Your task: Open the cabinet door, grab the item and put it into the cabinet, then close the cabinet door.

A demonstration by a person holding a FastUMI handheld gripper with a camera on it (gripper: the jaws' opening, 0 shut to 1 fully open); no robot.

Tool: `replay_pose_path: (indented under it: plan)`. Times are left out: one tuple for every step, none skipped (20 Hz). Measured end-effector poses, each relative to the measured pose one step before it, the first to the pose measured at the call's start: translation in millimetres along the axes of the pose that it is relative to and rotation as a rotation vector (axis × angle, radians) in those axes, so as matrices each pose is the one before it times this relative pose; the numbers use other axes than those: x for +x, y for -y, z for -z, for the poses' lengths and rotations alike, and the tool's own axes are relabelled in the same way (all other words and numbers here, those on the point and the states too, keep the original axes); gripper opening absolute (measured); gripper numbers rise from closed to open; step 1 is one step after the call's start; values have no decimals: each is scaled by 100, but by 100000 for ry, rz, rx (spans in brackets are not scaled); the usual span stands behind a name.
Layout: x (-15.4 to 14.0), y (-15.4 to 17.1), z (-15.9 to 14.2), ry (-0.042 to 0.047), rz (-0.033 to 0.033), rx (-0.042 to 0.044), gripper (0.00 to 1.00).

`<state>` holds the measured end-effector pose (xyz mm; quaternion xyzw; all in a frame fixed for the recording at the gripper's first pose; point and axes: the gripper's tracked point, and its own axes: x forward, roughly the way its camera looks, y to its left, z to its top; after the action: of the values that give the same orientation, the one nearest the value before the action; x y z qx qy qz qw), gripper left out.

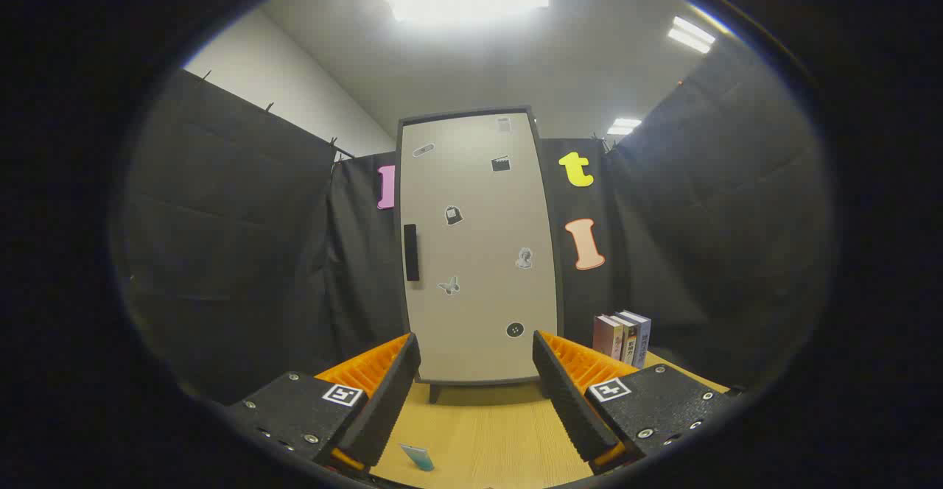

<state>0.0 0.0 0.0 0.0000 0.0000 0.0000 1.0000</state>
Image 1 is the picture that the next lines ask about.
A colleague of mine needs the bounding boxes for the white and blue tube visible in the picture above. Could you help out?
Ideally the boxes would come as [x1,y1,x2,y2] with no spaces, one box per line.
[399,443,435,472]

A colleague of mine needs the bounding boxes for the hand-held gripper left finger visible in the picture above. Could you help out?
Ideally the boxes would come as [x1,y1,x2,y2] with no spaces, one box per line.
[225,332,422,473]

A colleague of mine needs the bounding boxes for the dark grey cabinet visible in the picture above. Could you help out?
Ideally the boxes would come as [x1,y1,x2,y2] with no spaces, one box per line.
[395,105,566,404]

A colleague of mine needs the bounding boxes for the dark spine book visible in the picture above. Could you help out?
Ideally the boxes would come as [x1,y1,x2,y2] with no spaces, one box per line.
[611,314,639,366]

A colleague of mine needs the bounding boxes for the black door handle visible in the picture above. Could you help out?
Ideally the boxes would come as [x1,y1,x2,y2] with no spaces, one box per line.
[403,224,421,282]

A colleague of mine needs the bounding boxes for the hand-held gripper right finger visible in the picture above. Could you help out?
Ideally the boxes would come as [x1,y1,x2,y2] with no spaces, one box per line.
[532,330,740,475]

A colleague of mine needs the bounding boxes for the pink cover book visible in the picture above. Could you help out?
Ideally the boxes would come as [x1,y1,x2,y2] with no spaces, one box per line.
[594,315,624,361]

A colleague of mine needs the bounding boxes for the double strip ceiling light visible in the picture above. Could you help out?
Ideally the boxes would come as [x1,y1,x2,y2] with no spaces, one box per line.
[667,16,717,54]

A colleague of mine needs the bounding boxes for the black backdrop cloth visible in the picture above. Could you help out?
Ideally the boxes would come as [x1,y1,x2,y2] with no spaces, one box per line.
[118,36,833,405]

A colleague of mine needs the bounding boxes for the grey blue book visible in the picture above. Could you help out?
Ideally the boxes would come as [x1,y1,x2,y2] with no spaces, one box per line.
[619,310,652,370]

